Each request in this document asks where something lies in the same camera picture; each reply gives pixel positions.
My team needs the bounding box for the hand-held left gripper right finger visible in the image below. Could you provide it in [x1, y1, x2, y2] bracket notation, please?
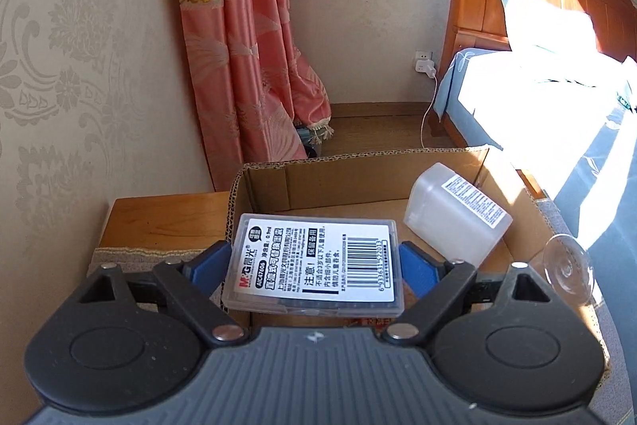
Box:
[383, 241, 555, 347]

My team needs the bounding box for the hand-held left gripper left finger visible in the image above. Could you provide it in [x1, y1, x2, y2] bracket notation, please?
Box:
[80, 240, 248, 347]

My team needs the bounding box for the white translucent plastic container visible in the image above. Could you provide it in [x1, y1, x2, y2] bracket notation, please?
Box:
[402, 163, 513, 269]

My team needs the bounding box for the clear labelled plastic box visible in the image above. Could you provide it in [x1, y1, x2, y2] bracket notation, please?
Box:
[219, 213, 403, 320]

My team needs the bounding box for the cardboard box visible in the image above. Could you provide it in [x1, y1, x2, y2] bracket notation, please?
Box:
[224, 146, 553, 341]

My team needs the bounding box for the clear plastic jar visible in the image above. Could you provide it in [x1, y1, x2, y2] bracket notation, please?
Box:
[541, 235, 599, 304]

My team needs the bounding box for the checked grey green tablecloth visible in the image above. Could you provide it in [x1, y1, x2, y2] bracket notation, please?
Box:
[86, 197, 623, 421]

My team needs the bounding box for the wooden nightstand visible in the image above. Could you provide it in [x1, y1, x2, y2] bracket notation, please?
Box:
[92, 191, 234, 251]

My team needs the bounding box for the bed with blue sheet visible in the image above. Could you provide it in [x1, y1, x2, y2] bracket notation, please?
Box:
[432, 47, 637, 425]

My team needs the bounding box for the pink curtain gold trim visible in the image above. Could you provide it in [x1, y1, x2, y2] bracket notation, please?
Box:
[172, 0, 333, 192]

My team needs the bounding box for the white pillow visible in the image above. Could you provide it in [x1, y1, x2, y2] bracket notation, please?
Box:
[498, 0, 598, 52]

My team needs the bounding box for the white charger cable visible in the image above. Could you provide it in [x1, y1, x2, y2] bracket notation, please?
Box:
[420, 74, 440, 149]

